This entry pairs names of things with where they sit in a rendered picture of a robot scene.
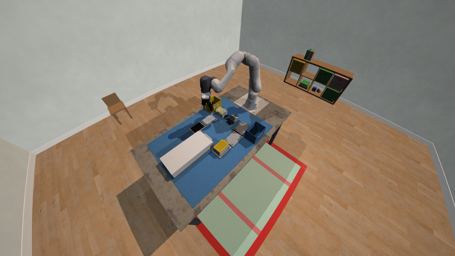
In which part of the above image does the yellow plate with grid of black holes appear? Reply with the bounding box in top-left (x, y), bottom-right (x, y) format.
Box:
top-left (213, 139), bottom-right (229, 155)

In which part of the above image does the blue bench mat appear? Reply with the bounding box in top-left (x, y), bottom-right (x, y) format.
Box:
top-left (147, 97), bottom-right (273, 208)

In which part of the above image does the yellow bin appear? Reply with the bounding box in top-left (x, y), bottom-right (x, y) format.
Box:
top-left (206, 96), bottom-right (221, 113)

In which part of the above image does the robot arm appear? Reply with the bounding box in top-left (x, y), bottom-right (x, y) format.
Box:
top-left (200, 51), bottom-right (262, 110)

